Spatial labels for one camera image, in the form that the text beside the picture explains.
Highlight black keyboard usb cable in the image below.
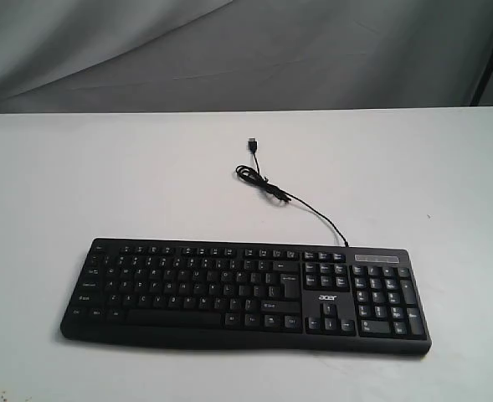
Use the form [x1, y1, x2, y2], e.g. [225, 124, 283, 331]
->
[234, 136, 351, 249]

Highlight black acer keyboard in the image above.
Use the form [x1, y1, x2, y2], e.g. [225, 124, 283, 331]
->
[60, 238, 432, 356]

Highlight grey backdrop cloth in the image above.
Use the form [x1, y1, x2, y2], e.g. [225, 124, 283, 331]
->
[0, 1, 493, 113]

